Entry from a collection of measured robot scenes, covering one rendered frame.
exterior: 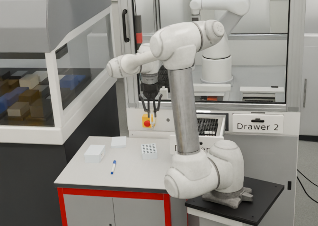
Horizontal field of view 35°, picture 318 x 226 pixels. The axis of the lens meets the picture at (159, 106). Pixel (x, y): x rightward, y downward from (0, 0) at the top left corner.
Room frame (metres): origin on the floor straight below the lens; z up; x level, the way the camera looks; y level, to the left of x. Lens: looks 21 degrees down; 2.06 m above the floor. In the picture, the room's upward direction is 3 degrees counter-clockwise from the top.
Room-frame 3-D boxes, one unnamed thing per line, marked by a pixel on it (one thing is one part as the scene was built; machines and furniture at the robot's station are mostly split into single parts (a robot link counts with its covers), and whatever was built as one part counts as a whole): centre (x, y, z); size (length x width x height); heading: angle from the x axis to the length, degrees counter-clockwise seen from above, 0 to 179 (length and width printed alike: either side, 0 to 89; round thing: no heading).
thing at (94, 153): (2.60, 0.38, 0.79); 0.13 x 0.09 x 0.05; 169
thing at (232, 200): (2.07, -0.31, 0.81); 0.22 x 0.18 x 0.06; 55
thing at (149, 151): (2.60, 0.07, 0.78); 0.12 x 0.08 x 0.04; 4
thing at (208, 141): (2.45, -0.19, 0.87); 0.29 x 0.02 x 0.11; 78
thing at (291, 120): (3.23, -0.40, 0.87); 1.02 x 0.95 x 0.14; 78
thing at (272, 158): (3.22, -0.41, 0.40); 1.03 x 0.95 x 0.80; 78
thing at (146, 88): (2.58, 0.04, 1.15); 0.08 x 0.07 x 0.09; 90
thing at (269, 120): (2.70, -0.57, 0.87); 0.29 x 0.02 x 0.11; 78
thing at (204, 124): (2.65, -0.23, 0.87); 0.22 x 0.18 x 0.06; 168
